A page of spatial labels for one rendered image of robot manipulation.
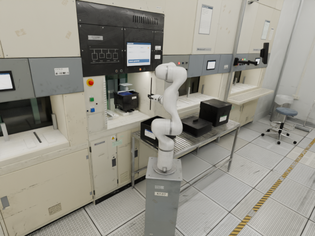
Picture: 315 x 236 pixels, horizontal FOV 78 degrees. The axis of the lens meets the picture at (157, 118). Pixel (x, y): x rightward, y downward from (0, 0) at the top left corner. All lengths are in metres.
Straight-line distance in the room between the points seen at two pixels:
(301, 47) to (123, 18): 4.48
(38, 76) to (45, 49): 0.20
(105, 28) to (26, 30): 0.56
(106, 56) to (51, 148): 0.90
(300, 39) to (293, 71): 0.70
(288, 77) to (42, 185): 5.32
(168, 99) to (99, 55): 0.75
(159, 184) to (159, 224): 0.42
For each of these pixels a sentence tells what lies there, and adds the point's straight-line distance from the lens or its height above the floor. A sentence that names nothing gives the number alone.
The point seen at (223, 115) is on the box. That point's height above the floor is 0.88.
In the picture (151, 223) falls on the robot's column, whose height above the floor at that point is 0.28.
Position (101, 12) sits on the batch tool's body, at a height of 1.89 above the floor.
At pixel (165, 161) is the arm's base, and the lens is 1.54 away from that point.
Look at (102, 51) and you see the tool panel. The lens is 1.80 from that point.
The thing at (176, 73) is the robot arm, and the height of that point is 1.51.
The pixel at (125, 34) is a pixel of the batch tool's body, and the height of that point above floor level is 1.74.
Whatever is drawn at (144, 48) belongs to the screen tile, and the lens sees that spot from 2.04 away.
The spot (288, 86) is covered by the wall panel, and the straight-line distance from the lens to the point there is 5.73.
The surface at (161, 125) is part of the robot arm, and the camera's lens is 1.40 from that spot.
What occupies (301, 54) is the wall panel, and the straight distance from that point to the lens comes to 5.64.
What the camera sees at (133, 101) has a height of 1.03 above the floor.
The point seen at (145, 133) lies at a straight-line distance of 1.98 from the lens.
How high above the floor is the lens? 1.73
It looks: 22 degrees down
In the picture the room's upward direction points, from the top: 3 degrees clockwise
